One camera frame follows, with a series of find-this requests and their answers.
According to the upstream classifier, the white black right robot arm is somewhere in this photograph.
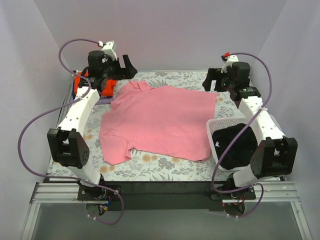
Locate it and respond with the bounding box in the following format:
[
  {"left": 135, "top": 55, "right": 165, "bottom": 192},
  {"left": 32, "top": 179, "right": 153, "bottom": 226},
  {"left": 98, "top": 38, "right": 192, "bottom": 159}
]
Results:
[{"left": 202, "top": 61, "right": 298, "bottom": 199}]

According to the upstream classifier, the folded orange shirt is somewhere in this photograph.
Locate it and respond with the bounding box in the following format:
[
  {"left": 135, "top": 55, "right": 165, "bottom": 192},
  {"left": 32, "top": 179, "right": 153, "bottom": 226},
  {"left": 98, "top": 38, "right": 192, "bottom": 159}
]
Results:
[{"left": 73, "top": 76, "right": 117, "bottom": 98}]

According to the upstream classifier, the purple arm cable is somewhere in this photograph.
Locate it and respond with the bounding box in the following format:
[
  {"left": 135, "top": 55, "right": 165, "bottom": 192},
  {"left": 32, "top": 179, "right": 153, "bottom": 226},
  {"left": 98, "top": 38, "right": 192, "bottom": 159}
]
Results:
[
  {"left": 211, "top": 52, "right": 273, "bottom": 219},
  {"left": 17, "top": 38, "right": 125, "bottom": 226}
]

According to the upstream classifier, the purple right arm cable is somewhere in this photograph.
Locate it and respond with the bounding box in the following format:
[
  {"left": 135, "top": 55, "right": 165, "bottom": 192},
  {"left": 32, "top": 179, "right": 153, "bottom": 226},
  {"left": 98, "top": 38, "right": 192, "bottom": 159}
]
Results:
[{"left": 211, "top": 52, "right": 273, "bottom": 219}]

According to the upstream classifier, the folded lavender shirt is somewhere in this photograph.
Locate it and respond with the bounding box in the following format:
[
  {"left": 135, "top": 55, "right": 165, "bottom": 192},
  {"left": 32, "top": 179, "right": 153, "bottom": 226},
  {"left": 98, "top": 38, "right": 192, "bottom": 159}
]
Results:
[{"left": 96, "top": 97, "right": 113, "bottom": 105}]

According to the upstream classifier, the white plastic laundry basket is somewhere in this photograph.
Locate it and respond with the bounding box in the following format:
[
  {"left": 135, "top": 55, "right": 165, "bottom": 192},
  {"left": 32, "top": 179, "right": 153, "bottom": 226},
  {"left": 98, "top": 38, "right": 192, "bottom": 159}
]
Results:
[{"left": 206, "top": 116, "right": 263, "bottom": 172}]

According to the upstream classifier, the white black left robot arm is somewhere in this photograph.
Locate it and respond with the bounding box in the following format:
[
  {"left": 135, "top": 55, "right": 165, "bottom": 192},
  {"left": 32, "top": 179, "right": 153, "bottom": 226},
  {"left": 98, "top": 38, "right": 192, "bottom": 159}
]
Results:
[{"left": 47, "top": 50, "right": 138, "bottom": 200}]

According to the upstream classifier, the black shirt in basket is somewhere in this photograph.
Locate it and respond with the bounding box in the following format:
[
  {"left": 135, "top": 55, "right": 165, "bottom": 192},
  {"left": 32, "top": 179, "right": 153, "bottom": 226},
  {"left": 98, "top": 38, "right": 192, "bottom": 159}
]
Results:
[{"left": 212, "top": 123, "right": 258, "bottom": 170}]

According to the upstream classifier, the pink polo shirt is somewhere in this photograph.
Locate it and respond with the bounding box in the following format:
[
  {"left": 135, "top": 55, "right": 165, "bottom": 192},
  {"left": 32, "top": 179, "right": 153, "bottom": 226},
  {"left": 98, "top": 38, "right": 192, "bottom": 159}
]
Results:
[{"left": 99, "top": 81, "right": 217, "bottom": 165}]

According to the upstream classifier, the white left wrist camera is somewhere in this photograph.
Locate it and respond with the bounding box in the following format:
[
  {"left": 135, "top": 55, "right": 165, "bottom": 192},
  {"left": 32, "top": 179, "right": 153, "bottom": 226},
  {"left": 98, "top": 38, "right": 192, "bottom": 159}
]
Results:
[{"left": 98, "top": 40, "right": 118, "bottom": 61}]

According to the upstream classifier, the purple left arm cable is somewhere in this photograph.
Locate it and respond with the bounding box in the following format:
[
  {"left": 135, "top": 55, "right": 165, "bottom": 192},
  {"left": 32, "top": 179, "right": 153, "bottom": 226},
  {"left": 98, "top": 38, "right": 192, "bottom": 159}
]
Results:
[{"left": 17, "top": 38, "right": 125, "bottom": 226}]

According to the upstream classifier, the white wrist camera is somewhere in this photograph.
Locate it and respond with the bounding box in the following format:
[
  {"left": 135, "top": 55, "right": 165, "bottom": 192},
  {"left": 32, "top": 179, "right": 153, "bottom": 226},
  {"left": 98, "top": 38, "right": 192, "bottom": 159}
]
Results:
[
  {"left": 98, "top": 40, "right": 118, "bottom": 61},
  {"left": 220, "top": 52, "right": 239, "bottom": 73}
]

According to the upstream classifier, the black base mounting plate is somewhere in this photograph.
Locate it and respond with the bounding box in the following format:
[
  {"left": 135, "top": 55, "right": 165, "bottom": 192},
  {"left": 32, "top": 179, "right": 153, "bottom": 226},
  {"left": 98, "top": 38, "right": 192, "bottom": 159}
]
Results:
[{"left": 77, "top": 180, "right": 257, "bottom": 212}]

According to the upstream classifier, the aluminium front frame rail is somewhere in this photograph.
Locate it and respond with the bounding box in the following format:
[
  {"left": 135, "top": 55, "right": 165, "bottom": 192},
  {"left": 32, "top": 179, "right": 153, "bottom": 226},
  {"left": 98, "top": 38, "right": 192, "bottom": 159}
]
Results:
[{"left": 21, "top": 181, "right": 312, "bottom": 240}]

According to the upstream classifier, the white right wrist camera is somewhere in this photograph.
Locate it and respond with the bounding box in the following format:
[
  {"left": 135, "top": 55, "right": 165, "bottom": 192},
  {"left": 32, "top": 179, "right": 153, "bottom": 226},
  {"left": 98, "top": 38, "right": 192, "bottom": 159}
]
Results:
[{"left": 220, "top": 52, "right": 239, "bottom": 73}]

